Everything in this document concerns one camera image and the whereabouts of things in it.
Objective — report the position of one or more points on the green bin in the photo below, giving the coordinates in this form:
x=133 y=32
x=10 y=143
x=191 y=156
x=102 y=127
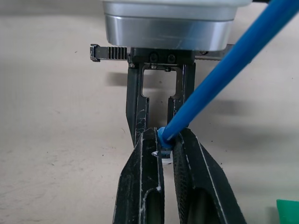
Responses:
x=289 y=212

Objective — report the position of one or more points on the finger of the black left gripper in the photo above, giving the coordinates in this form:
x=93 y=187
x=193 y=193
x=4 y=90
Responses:
x=187 y=79
x=135 y=105

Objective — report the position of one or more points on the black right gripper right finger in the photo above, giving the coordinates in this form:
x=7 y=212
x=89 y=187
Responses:
x=201 y=172

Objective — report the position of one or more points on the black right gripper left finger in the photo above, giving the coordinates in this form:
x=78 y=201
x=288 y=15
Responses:
x=137 y=177

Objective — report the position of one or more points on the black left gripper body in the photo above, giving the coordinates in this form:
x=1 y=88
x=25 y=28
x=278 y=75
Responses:
x=161 y=57

